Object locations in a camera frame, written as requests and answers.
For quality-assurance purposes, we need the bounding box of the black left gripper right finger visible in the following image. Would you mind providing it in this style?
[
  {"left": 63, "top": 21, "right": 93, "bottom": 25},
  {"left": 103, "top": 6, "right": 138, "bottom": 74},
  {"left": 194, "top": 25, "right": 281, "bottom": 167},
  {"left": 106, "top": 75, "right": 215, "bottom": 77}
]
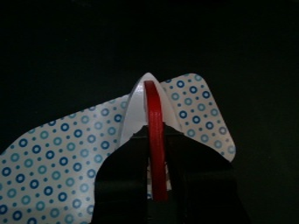
[{"left": 163, "top": 122, "right": 253, "bottom": 224}]

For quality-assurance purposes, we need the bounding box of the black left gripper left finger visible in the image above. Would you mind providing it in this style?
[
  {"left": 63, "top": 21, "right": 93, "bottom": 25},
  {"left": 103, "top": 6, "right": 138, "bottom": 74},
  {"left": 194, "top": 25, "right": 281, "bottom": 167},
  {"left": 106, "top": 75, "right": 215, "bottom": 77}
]
[{"left": 90, "top": 127, "right": 151, "bottom": 224}]

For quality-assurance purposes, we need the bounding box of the blue dotted white ironing board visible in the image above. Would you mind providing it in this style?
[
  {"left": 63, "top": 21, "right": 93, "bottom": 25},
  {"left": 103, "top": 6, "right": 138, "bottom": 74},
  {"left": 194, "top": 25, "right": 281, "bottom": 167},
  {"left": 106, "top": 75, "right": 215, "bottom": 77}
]
[{"left": 0, "top": 73, "right": 238, "bottom": 224}]

